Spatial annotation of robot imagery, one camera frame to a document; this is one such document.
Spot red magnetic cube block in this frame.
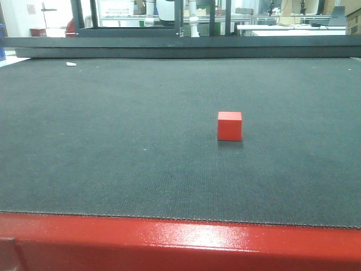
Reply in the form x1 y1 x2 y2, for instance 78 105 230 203
217 111 243 142

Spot blue plastic bin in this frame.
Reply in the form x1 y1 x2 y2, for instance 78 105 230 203
0 24 6 62

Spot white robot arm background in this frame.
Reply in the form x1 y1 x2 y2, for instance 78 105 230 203
188 0 200 38

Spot dark grey felt mat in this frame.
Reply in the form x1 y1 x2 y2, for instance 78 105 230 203
1 58 360 228

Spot black metal frame rack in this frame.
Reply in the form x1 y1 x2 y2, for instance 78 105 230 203
71 1 219 38

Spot red metal table edge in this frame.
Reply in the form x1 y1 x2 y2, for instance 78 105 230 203
1 213 360 270

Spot white background table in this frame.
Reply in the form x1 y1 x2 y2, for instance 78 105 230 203
237 25 346 37

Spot stacked dark grey boards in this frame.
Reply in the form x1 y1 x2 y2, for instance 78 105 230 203
4 36 360 59

